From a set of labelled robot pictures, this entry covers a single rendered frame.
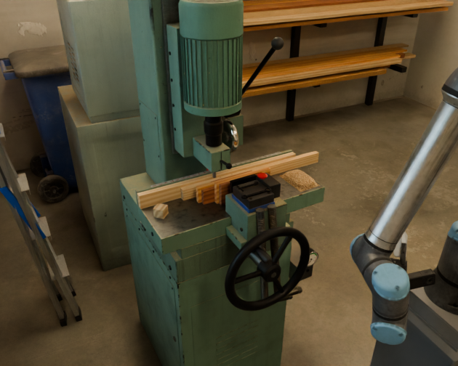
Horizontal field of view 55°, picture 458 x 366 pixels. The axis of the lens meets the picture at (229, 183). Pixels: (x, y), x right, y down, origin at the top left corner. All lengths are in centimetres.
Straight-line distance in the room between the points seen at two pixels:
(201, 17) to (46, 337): 169
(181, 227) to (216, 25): 58
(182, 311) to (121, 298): 95
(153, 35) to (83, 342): 146
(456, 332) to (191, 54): 113
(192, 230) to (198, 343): 49
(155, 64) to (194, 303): 78
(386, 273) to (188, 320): 68
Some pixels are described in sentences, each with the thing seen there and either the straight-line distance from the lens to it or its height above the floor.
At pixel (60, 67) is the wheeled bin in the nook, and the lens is 291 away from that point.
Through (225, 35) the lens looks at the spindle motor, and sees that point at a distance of 122.
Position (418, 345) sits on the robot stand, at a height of 47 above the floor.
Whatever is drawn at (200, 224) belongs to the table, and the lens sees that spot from 133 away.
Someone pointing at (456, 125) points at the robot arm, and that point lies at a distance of 117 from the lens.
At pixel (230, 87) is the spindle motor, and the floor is 128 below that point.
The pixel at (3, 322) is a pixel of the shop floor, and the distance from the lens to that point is 251.
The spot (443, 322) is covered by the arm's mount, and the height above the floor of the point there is 61.
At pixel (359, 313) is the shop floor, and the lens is 239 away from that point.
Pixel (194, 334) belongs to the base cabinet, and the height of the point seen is 46.
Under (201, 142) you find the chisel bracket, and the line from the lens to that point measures 143.
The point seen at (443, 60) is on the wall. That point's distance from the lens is 502.
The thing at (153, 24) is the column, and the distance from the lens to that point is 142.
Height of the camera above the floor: 168
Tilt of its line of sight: 31 degrees down
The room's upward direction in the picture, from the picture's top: straight up
